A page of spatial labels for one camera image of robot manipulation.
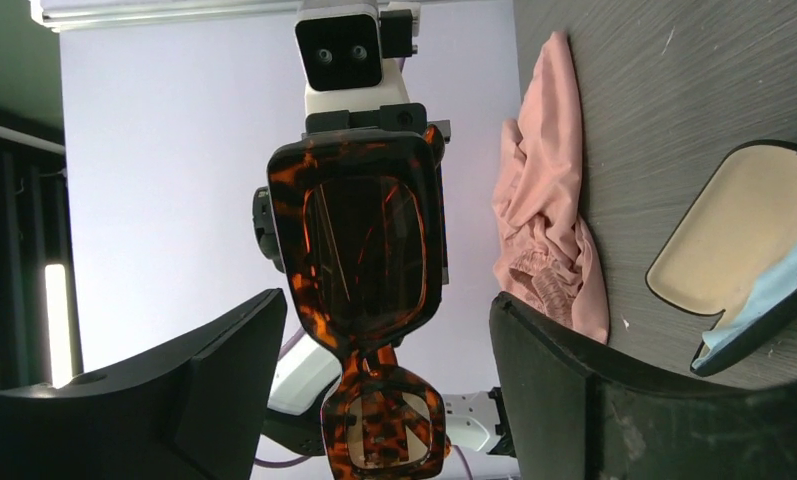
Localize pink cloth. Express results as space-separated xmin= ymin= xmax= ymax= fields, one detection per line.
xmin=491 ymin=31 xmax=610 ymax=344

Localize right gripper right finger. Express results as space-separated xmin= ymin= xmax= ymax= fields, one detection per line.
xmin=489 ymin=293 xmax=797 ymax=479

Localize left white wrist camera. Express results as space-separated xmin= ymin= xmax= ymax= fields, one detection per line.
xmin=294 ymin=1 xmax=421 ymax=116

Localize brown tortoise sunglasses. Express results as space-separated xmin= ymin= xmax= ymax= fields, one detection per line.
xmin=267 ymin=125 xmax=450 ymax=479

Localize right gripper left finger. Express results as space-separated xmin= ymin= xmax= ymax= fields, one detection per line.
xmin=0 ymin=289 xmax=287 ymax=479

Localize light blue cleaning cloth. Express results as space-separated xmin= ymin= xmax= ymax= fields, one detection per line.
xmin=691 ymin=243 xmax=797 ymax=373

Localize black glasses case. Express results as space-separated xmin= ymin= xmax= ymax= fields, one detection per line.
xmin=645 ymin=140 xmax=797 ymax=377

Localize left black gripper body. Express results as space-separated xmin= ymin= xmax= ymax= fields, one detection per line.
xmin=253 ymin=103 xmax=450 ymax=284

